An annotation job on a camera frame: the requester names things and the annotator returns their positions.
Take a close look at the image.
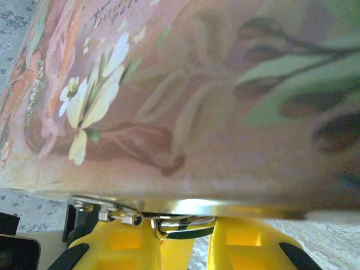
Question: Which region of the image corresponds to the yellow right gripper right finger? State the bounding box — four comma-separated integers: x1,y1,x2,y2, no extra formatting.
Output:
207,218,323,270

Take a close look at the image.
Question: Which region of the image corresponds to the pink floral box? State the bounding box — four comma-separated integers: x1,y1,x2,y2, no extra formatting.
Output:
0,0,360,223

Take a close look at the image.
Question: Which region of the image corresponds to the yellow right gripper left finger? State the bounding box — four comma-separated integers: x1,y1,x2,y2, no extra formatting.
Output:
46,220,164,270

